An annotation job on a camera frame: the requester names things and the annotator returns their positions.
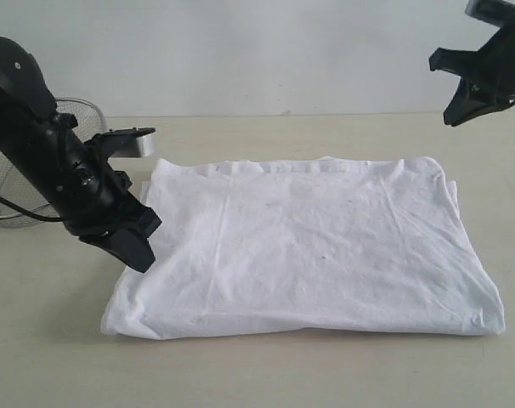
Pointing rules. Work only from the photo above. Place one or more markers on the metal mesh basket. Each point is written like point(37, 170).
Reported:
point(16, 187)

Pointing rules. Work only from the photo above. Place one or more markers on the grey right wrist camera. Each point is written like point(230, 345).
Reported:
point(493, 12)

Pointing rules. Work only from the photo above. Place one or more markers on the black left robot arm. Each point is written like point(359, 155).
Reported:
point(30, 122)

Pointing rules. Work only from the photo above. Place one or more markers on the white t-shirt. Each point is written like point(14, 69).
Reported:
point(275, 246)

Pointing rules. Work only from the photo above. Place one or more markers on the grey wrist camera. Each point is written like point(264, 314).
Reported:
point(135, 142)
point(493, 12)

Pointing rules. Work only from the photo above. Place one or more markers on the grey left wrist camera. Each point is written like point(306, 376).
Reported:
point(135, 142)

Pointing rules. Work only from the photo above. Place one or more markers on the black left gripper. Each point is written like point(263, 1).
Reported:
point(95, 203)

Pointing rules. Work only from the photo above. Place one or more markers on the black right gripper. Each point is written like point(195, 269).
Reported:
point(491, 69)

